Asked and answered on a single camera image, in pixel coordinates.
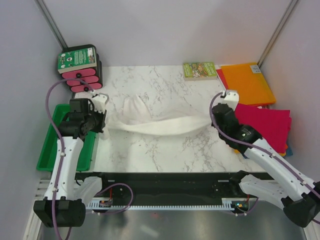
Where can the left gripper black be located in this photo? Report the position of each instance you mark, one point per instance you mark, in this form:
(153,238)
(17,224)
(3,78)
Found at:
(101,116)

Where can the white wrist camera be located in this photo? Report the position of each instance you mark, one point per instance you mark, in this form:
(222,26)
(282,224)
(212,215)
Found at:
(231,98)
(100,102)

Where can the green plastic tray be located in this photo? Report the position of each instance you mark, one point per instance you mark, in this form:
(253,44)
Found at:
(48,153)

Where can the green book on stand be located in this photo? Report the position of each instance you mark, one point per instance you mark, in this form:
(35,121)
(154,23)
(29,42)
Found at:
(77,60)

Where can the right aluminium frame post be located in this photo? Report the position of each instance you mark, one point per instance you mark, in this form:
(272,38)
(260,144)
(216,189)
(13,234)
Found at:
(278,30)

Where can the white t shirt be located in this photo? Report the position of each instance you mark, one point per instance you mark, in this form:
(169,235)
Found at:
(135,117)

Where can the orange plastic folder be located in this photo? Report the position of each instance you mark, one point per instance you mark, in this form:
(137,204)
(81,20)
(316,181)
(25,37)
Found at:
(249,82)

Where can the aluminium frame post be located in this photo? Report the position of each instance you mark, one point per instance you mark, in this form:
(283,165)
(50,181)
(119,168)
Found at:
(51,23)
(278,30)

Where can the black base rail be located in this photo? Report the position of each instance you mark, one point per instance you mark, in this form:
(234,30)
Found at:
(170,189)

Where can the left aluminium frame post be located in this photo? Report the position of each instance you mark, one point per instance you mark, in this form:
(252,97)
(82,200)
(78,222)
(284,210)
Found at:
(51,23)

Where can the white slotted cable duct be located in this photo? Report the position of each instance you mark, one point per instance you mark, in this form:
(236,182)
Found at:
(99,204)

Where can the light green book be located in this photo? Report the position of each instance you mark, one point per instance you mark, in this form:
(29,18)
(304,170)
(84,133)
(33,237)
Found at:
(199,71)

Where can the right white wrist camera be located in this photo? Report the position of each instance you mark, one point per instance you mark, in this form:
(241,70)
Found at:
(231,98)

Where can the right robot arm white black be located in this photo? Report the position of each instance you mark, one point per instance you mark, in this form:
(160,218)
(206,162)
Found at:
(298,196)

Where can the black pink drawer stand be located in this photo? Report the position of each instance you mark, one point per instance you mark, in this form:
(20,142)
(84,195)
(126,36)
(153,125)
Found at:
(84,80)

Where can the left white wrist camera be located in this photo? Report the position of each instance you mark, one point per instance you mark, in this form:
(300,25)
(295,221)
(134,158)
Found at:
(100,102)

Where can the red folder under orange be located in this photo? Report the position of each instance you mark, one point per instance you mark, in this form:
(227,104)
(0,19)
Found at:
(223,80)

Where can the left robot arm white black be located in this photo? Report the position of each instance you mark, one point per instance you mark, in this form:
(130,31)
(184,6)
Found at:
(63,205)

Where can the magenta folded t shirt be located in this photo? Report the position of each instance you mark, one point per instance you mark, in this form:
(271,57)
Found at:
(273,124)

